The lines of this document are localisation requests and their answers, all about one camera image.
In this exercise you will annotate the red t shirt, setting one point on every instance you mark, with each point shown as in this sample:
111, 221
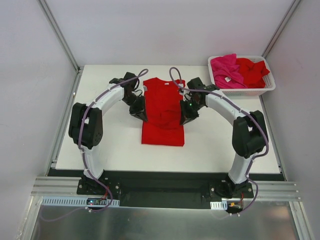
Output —
162, 105
252, 73

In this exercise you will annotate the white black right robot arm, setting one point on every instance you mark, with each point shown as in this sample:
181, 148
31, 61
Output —
249, 132

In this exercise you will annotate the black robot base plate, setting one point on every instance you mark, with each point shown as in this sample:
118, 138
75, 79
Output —
177, 190

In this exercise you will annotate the left white cable duct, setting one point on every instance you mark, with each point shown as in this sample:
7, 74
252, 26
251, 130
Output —
79, 202

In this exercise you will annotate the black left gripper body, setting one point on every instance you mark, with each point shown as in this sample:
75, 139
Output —
136, 107

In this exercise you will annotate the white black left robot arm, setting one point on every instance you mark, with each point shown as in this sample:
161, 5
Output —
86, 127

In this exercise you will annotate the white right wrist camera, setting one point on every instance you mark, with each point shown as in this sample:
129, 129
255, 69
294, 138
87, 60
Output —
181, 89

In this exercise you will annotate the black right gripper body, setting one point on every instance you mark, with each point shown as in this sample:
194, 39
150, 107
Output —
190, 111

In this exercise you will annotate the pink t shirt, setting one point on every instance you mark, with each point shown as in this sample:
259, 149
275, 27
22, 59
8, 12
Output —
226, 72

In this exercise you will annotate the aluminium frame post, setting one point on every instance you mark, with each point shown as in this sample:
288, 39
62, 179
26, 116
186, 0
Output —
58, 33
294, 5

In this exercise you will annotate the right aluminium frame post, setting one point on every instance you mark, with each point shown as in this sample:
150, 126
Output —
294, 5

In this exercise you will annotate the left aluminium frame post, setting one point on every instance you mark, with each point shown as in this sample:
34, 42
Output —
58, 33

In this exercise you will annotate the white cable duct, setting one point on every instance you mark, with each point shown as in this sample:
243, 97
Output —
79, 202
219, 205

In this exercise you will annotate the right white cable duct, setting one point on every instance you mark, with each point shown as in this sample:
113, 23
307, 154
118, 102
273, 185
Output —
219, 205

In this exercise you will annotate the white perforated plastic basket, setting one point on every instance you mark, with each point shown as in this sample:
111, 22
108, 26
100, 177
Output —
248, 92

